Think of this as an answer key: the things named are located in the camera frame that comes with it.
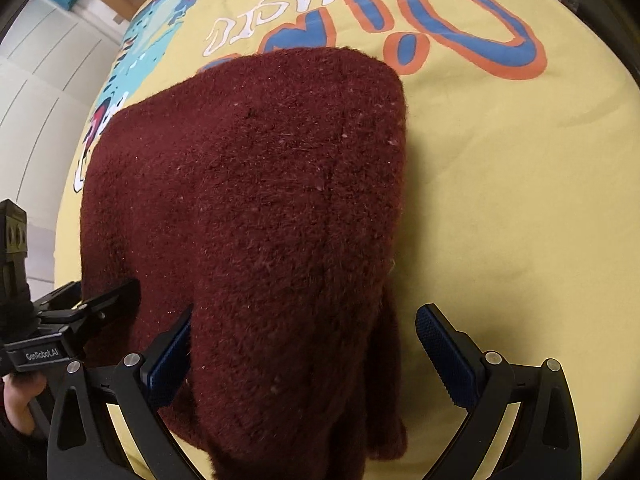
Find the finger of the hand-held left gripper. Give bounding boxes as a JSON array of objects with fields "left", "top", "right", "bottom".
[
  {"left": 31, "top": 281, "right": 84, "bottom": 315},
  {"left": 74, "top": 278, "right": 142, "bottom": 330}
]

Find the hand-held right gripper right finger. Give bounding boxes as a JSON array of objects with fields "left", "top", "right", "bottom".
[{"left": 415, "top": 303, "right": 583, "bottom": 480}]

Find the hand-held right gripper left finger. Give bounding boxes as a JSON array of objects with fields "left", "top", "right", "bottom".
[{"left": 46, "top": 302, "right": 202, "bottom": 480}]

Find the maroon knitted sweater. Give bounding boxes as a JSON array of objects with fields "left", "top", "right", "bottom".
[{"left": 80, "top": 46, "right": 413, "bottom": 480}]

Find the person's left hand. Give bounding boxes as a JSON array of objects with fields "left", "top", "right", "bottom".
[{"left": 0, "top": 374, "right": 50, "bottom": 435}]

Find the white panelled wardrobe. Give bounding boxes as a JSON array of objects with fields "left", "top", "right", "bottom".
[{"left": 0, "top": 0, "right": 128, "bottom": 283}]

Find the yellow printed blanket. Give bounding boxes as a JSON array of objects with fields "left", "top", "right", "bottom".
[{"left": 52, "top": 0, "right": 640, "bottom": 480}]

